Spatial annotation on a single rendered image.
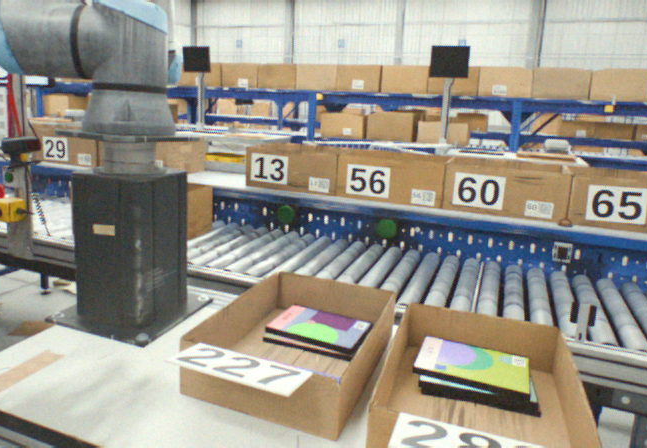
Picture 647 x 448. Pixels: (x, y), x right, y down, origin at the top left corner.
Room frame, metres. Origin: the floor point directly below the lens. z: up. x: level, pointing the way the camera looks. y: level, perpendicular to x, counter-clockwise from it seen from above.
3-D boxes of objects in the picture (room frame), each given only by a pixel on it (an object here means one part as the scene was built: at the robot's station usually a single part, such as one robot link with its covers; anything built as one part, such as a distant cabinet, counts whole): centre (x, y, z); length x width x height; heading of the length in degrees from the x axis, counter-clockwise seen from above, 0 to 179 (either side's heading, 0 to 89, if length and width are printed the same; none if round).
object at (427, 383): (0.81, -0.32, 0.78); 0.19 x 0.14 x 0.02; 73
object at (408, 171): (1.91, -0.36, 0.96); 0.39 x 0.29 x 0.17; 68
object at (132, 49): (1.07, 0.38, 1.35); 0.17 x 0.15 x 0.18; 93
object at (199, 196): (1.74, 0.56, 0.83); 0.39 x 0.29 x 0.17; 70
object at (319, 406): (0.88, -0.01, 0.80); 0.38 x 0.28 x 0.10; 158
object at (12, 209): (1.59, 0.95, 0.84); 0.15 x 0.09 x 0.07; 68
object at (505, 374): (0.82, -0.32, 0.79); 0.19 x 0.14 x 0.02; 67
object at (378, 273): (1.46, -0.24, 0.72); 0.52 x 0.05 x 0.05; 158
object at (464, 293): (1.36, -0.48, 0.72); 0.52 x 0.05 x 0.05; 158
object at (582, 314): (1.02, -0.62, 0.78); 0.05 x 0.01 x 0.11; 68
